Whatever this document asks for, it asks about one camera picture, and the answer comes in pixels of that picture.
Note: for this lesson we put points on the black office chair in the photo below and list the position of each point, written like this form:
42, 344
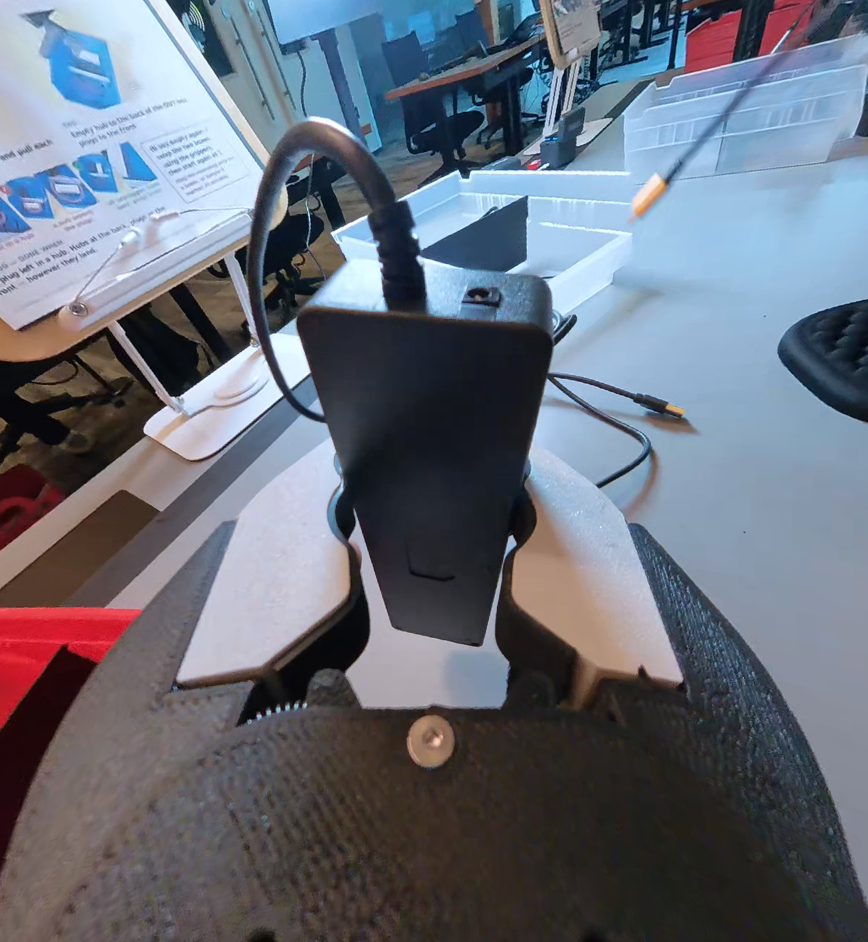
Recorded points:
287, 257
441, 125

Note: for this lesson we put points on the red plastic bin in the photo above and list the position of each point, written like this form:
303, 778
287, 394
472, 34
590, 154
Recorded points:
7, 677

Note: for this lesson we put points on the clear plastic bin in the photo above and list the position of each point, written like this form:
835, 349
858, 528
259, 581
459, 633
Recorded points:
743, 125
588, 250

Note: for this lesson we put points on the black mesh wrist rest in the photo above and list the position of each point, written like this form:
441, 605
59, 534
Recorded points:
853, 360

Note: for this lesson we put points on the wooden background table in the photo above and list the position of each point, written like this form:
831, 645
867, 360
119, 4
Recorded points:
463, 73

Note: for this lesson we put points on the small black device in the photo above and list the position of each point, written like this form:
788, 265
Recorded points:
563, 140

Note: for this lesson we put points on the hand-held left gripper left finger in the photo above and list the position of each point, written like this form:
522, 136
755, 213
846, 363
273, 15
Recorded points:
279, 589

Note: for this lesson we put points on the instruction sheet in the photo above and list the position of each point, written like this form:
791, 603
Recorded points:
110, 184

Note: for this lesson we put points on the white document stand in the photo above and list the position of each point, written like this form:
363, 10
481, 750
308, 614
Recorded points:
221, 412

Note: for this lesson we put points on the red bag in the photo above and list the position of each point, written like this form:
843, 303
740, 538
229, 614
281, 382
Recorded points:
7, 515

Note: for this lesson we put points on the background document stand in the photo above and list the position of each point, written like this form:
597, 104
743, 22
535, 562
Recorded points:
570, 29

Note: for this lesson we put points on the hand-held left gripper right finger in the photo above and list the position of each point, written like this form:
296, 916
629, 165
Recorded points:
596, 589

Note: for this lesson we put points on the stack of red bins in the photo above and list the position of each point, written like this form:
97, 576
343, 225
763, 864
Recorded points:
735, 37

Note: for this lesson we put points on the black usb hub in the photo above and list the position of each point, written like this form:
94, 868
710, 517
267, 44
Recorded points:
434, 441

